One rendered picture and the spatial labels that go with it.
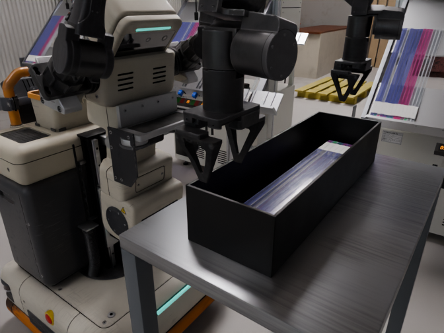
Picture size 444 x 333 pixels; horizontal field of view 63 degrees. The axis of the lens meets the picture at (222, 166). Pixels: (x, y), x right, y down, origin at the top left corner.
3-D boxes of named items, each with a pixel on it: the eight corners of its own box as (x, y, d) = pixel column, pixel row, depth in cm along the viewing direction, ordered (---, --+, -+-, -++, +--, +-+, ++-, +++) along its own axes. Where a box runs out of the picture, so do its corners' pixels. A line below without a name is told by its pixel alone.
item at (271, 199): (327, 150, 102) (328, 139, 101) (352, 156, 98) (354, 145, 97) (221, 235, 65) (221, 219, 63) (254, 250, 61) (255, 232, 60)
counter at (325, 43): (351, 63, 797) (357, 26, 765) (314, 79, 626) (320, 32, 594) (318, 60, 835) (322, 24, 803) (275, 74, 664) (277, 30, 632)
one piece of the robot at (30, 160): (18, 289, 142) (-46, 73, 108) (127, 226, 182) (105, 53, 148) (67, 330, 124) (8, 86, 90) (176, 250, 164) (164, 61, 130)
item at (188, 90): (226, 101, 210) (221, 94, 204) (145, 87, 245) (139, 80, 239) (226, 99, 211) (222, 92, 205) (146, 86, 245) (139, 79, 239)
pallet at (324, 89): (323, 83, 597) (324, 76, 592) (377, 89, 554) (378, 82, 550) (293, 98, 501) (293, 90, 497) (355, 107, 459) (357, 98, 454)
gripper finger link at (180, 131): (242, 176, 54) (244, 115, 50) (212, 195, 48) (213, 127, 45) (207, 164, 57) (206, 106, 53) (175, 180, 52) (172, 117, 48)
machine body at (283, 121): (249, 187, 257) (252, 101, 232) (175, 164, 294) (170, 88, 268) (289, 158, 306) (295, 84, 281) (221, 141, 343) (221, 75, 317)
